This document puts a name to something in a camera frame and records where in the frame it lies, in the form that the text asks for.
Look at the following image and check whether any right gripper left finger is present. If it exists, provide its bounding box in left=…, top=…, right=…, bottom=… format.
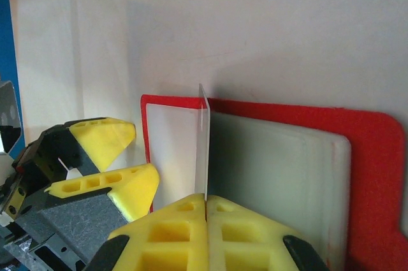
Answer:
left=85, top=193, right=208, bottom=271

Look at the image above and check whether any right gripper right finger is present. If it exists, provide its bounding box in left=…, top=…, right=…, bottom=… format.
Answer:
left=207, top=194, right=331, bottom=271

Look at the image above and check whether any red card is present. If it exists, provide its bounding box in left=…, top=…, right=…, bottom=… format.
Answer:
left=140, top=83, right=408, bottom=271

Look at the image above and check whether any white table cover sheet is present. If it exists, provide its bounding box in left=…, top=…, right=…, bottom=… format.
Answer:
left=8, top=0, right=408, bottom=271

